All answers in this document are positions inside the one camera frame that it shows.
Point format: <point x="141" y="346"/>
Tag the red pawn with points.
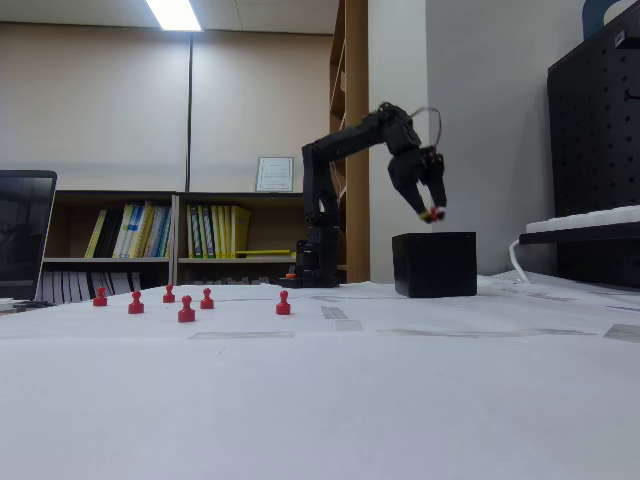
<point x="186" y="314"/>
<point x="135" y="306"/>
<point x="438" y="214"/>
<point x="100" y="299"/>
<point x="207" y="302"/>
<point x="283" y="307"/>
<point x="169" y="297"/>

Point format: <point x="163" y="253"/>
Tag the black shelf rail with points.
<point x="575" y="235"/>

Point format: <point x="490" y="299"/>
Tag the white paper table cover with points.
<point x="320" y="400"/>

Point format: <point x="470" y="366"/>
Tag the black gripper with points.
<point x="411" y="169"/>

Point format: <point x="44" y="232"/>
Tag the white yellow paperback book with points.
<point x="125" y="230"/>

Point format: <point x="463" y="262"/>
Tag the framed white certificate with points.
<point x="275" y="174"/>

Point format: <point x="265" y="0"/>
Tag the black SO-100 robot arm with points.
<point x="320" y="200"/>

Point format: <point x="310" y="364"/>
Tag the rectangular ceiling light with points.
<point x="175" y="15"/>

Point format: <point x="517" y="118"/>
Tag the black laptop screen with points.
<point x="22" y="235"/>

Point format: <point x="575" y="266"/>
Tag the black book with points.
<point x="109" y="235"/>

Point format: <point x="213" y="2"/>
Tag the low wooden bookshelf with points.
<point x="225" y="195"/>
<point x="115" y="195"/>

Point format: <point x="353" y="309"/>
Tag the yellow binder green label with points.
<point x="204" y="232"/>
<point x="193" y="232"/>

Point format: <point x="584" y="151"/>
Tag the black wall conduit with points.
<point x="190" y="100"/>

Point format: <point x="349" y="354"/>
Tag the blue rounded panel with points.
<point x="592" y="15"/>

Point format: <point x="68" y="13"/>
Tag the blue white book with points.
<point x="141" y="230"/>

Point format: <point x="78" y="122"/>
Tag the wide yellow binder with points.
<point x="241" y="230"/>

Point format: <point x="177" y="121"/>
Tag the thin yellow book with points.
<point x="96" y="234"/>

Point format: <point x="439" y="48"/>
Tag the white green book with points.
<point x="160" y="232"/>

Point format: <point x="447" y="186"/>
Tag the black pegboard panel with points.
<point x="590" y="125"/>

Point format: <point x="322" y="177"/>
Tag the white binder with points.
<point x="66" y="287"/>
<point x="136" y="281"/>
<point x="48" y="287"/>

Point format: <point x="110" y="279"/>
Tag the tall wooden bookshelf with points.
<point x="357" y="75"/>

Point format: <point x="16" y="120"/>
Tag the clear tape strip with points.
<point x="349" y="325"/>
<point x="334" y="313"/>
<point x="625" y="333"/>

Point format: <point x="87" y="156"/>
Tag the white power strip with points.
<point x="590" y="217"/>

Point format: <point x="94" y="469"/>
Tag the black open box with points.
<point x="435" y="265"/>

